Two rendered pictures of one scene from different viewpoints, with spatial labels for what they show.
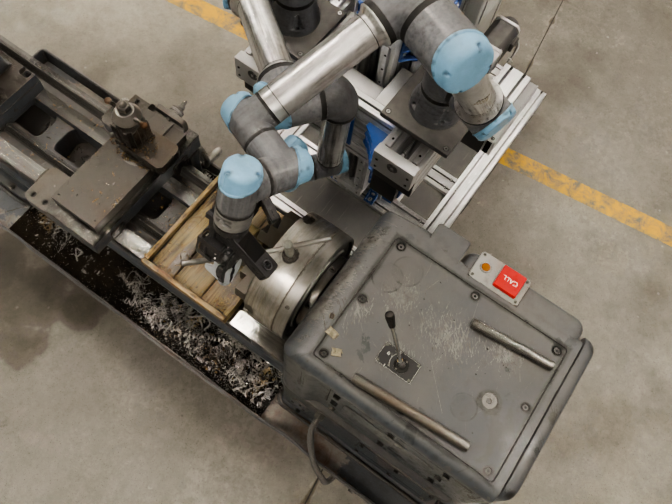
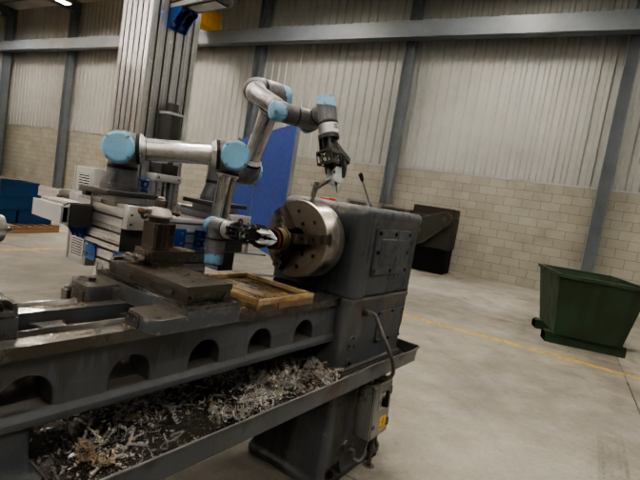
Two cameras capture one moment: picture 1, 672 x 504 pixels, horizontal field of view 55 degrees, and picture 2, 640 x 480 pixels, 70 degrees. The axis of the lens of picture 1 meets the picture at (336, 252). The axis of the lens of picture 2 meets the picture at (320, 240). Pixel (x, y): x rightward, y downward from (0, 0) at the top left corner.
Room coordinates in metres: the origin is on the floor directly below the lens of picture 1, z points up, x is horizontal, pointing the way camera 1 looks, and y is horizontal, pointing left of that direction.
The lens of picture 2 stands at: (0.16, 1.91, 1.25)
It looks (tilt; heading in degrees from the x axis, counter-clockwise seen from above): 5 degrees down; 281
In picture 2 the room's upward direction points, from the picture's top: 9 degrees clockwise
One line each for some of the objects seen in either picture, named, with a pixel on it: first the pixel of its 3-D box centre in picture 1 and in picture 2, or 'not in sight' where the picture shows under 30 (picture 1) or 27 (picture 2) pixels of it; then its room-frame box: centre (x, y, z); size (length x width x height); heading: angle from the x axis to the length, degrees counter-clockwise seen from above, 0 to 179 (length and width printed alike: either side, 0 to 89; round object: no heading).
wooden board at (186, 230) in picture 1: (222, 245); (250, 289); (0.68, 0.33, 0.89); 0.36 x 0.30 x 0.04; 155
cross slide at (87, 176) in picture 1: (125, 163); (163, 276); (0.85, 0.66, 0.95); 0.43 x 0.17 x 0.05; 155
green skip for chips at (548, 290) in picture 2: not in sight; (581, 308); (-2.13, -4.26, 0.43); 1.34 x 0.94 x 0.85; 84
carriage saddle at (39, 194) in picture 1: (113, 166); (150, 295); (0.86, 0.71, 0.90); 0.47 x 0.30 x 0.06; 155
